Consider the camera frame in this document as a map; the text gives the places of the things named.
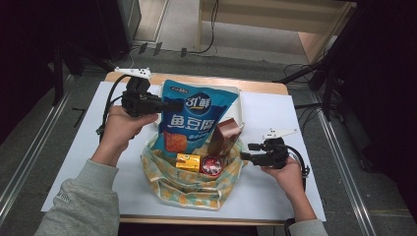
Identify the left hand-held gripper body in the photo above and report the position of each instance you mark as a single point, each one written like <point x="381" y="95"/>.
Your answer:
<point x="137" y="98"/>

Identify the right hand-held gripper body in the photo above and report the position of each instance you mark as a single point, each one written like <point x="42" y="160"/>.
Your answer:
<point x="275" y="154"/>

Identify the blue snack pouch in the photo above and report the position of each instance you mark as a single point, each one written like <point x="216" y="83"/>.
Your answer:
<point x="196" y="124"/>

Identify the brown rectangular box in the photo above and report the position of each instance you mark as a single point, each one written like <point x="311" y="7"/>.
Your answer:
<point x="224" y="137"/>

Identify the red round can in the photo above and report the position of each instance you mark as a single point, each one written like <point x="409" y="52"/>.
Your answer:
<point x="211" y="166"/>

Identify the yellow drink carton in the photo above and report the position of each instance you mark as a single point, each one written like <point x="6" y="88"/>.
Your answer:
<point x="187" y="162"/>

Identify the green yellow patterned cloth bag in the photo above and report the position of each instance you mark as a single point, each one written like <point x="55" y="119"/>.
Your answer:
<point x="183" y="190"/>

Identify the person's right hand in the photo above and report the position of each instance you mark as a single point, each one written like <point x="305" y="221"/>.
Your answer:
<point x="288" y="178"/>

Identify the person's left hand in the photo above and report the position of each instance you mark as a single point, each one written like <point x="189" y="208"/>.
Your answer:
<point x="123" y="131"/>

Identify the dark cabinet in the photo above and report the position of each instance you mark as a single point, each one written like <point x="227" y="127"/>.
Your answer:
<point x="114" y="29"/>

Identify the black metal stand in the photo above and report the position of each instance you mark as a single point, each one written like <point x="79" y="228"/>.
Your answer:
<point x="326" y="85"/>
<point x="59" y="75"/>

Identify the white table mat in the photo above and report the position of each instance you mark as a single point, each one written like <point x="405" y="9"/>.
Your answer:
<point x="108" y="190"/>

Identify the light wooden bench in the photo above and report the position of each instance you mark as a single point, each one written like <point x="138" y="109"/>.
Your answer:
<point x="262" y="23"/>

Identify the black curtain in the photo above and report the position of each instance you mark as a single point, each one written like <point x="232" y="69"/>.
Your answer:
<point x="387" y="82"/>

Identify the metal floor rail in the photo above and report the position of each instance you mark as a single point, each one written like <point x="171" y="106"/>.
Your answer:
<point x="29" y="157"/>
<point x="344" y="170"/>

